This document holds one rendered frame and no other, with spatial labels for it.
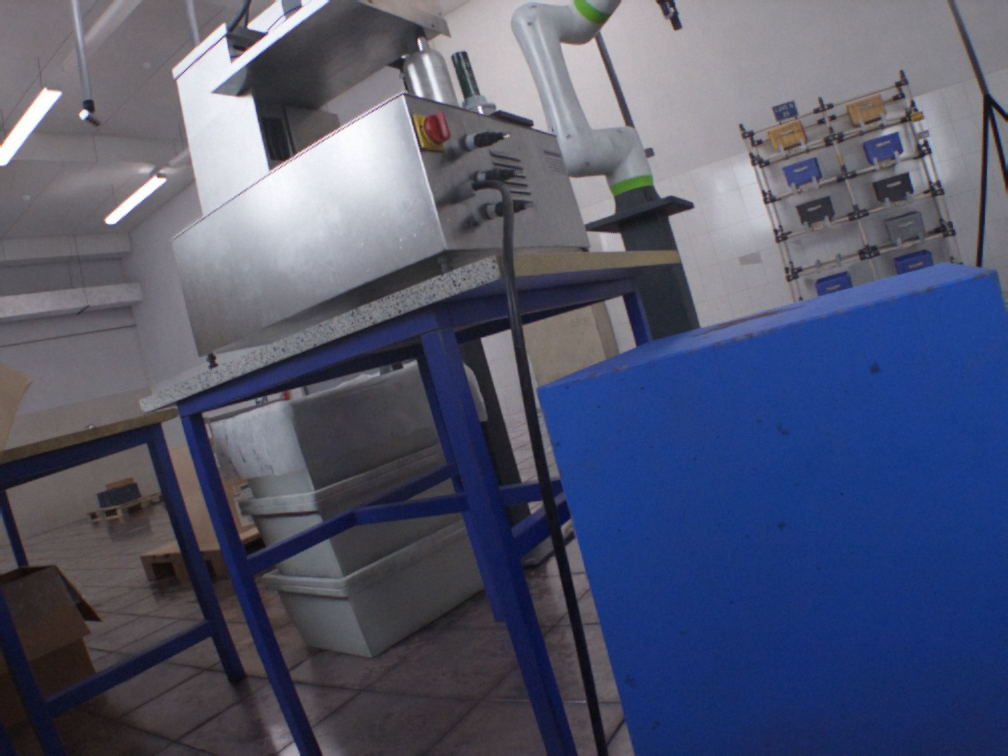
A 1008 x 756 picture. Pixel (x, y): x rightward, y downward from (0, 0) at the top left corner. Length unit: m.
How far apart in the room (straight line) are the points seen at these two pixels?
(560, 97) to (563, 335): 5.02
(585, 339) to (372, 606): 5.15
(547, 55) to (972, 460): 1.54
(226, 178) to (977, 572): 1.23
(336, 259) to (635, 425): 0.50
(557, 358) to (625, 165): 5.00
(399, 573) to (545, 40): 1.46
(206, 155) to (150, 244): 10.93
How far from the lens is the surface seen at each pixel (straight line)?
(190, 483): 3.73
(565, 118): 1.88
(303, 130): 1.33
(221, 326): 1.24
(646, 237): 1.92
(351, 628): 1.82
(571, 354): 6.76
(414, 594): 1.89
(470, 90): 1.28
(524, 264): 0.80
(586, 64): 7.25
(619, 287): 1.35
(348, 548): 1.76
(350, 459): 1.79
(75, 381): 12.09
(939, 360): 0.70
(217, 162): 1.31
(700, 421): 0.73
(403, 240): 0.95
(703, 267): 6.66
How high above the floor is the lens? 0.65
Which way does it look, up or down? 1 degrees down
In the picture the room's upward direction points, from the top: 16 degrees counter-clockwise
